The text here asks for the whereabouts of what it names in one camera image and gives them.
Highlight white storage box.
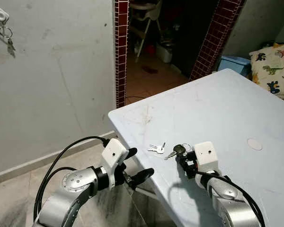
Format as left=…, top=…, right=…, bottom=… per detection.
left=156, top=43, right=173, bottom=63

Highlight white wall hook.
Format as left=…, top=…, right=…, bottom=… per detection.
left=0, top=7, right=10, bottom=26

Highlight dark red tiled door frame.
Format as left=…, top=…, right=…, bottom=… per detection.
left=115, top=0, right=247, bottom=108

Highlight keys on metal ring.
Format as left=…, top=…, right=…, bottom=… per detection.
left=0, top=26, right=16, bottom=52

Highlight light blue plastic bin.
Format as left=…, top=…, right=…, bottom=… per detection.
left=218, top=55, right=252, bottom=79

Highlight round table hole cap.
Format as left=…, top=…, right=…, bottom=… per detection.
left=247, top=138, right=264, bottom=151

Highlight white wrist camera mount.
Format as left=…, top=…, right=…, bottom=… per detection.
left=194, top=141, right=220, bottom=173
left=100, top=138, right=129, bottom=183

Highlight white high chair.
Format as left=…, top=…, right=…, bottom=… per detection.
left=129, top=0, right=164, bottom=62

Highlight short black left arm cable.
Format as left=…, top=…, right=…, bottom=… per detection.
left=35, top=166, right=77, bottom=218

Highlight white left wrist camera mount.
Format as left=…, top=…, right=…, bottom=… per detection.
left=100, top=138, right=129, bottom=183

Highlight dinosaur print pillow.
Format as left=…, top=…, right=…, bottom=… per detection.
left=249, top=43, right=284, bottom=97

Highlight black-headed key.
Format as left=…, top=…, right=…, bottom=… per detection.
left=164, top=144, right=186, bottom=160

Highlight silver key pair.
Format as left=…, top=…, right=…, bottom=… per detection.
left=148, top=142, right=166, bottom=155

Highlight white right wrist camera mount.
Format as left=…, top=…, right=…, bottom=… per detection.
left=194, top=141, right=220, bottom=173

